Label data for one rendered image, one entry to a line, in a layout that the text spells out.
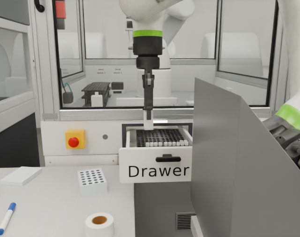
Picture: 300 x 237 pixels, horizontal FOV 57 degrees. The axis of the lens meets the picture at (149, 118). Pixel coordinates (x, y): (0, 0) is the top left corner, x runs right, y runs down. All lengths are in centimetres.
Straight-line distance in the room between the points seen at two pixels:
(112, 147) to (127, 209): 37
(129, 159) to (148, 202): 46
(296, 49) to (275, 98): 45
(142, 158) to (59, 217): 29
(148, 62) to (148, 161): 30
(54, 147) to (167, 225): 60
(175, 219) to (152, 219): 10
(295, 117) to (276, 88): 65
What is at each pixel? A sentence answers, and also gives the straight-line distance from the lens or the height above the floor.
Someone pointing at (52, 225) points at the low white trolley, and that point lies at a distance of 82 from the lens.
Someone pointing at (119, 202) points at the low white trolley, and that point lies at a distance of 89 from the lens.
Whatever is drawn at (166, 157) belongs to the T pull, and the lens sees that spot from 80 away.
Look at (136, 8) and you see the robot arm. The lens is 73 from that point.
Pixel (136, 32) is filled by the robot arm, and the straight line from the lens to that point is 87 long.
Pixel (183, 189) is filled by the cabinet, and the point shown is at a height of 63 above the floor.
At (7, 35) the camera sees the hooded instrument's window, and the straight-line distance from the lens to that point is 186.
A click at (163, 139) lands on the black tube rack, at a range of 102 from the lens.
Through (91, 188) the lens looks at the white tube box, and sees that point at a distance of 93.
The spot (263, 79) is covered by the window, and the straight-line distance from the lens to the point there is 124.
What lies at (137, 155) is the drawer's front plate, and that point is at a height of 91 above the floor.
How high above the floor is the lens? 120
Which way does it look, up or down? 13 degrees down
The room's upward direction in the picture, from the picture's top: straight up
